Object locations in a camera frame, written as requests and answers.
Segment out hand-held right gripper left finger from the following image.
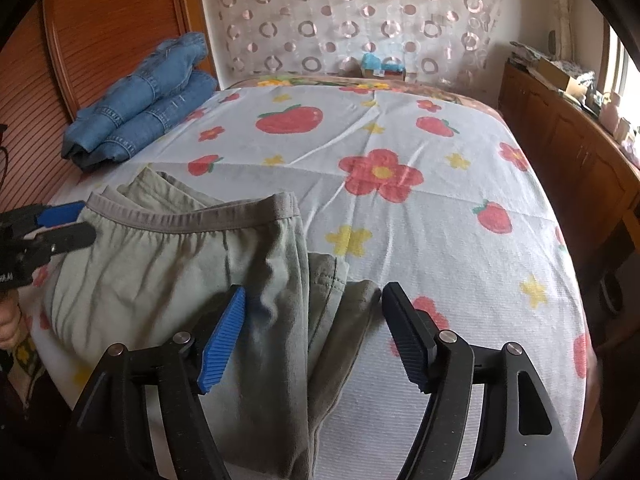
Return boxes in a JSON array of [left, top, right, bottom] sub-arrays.
[[65, 285, 248, 480]]

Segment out person's left hand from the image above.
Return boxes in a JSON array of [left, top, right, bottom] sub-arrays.
[[0, 292, 23, 350]]

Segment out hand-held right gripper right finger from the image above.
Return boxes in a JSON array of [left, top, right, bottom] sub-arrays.
[[381, 281, 576, 480]]

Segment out dark cloth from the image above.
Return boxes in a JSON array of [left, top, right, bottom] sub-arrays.
[[0, 350, 81, 480]]

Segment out pale green pants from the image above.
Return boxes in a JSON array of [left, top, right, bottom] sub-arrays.
[[42, 191, 322, 480]]

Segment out pink bottles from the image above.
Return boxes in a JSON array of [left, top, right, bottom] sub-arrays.
[[599, 91, 637, 137]]

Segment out circle patterned lace cloth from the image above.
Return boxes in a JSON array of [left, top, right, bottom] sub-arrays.
[[196, 0, 507, 87]]

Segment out light blue folded jeans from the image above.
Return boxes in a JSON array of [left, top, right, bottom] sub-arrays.
[[61, 31, 209, 157]]

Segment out cardboard box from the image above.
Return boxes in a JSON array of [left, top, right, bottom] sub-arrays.
[[529, 54, 577, 95]]

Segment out teal and white small box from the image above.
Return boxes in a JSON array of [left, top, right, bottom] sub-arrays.
[[360, 51, 407, 82]]

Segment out window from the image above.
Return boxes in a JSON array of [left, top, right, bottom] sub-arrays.
[[601, 17, 640, 103]]

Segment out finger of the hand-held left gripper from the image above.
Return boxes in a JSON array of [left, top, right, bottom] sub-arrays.
[[41, 221, 98, 257], [38, 200, 87, 229]]

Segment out olive green pants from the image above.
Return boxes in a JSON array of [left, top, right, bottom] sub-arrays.
[[102, 166, 383, 433]]

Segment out wooden cabinet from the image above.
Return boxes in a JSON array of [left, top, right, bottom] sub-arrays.
[[499, 59, 640, 283]]

